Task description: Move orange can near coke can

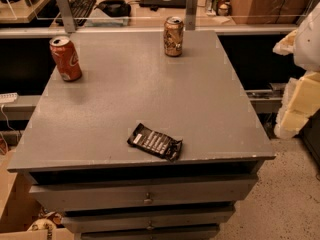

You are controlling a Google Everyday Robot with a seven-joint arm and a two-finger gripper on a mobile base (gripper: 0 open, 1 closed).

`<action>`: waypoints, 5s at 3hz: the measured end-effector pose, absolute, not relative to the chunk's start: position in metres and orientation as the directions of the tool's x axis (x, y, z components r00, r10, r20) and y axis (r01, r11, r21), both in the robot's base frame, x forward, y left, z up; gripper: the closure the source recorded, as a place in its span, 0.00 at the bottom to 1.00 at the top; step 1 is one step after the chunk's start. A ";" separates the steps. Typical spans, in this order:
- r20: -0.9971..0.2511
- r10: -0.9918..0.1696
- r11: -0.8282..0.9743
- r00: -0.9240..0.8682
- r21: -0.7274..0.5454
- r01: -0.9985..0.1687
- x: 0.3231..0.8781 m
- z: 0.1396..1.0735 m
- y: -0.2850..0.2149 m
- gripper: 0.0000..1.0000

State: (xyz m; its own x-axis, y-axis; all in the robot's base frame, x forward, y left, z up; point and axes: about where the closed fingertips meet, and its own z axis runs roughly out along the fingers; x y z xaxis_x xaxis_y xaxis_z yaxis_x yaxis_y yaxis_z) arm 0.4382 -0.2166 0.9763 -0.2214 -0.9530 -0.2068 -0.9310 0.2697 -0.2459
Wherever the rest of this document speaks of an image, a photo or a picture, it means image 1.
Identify top grey drawer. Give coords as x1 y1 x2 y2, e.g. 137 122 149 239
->
30 175 258 212

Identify grey drawer cabinet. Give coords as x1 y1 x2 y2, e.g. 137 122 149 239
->
7 29 277 240

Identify right metal bracket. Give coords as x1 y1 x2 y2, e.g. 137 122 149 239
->
185 0 198 30

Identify middle grey drawer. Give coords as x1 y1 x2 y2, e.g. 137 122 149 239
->
62 204 235 233

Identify yellow foam block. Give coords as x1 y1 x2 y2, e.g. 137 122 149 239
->
274 72 320 139

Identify white power strip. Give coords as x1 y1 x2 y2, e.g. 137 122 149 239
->
0 93 18 104

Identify black headphones pouch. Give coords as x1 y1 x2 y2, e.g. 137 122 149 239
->
97 0 131 17

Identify red coke can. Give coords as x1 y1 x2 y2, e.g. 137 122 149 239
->
49 36 82 81

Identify orange brown soda can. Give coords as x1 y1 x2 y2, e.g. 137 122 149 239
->
163 16 184 57

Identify black laptop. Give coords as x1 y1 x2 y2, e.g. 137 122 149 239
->
139 0 186 8

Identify left metal bracket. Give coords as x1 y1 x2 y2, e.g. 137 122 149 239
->
56 0 77 33

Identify black keyboard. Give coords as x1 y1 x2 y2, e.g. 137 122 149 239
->
59 0 97 26

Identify metal bracket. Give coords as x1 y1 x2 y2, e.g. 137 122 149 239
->
56 0 77 33
185 0 198 30

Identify black snack bag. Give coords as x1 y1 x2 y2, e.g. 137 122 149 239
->
127 123 183 161

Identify bottom grey drawer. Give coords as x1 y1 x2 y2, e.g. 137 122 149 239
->
81 224 219 240

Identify grey drawer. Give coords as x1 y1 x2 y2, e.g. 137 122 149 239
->
30 175 258 212
81 224 219 240
62 204 235 233

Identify cans on back desk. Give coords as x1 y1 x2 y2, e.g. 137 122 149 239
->
205 0 231 16

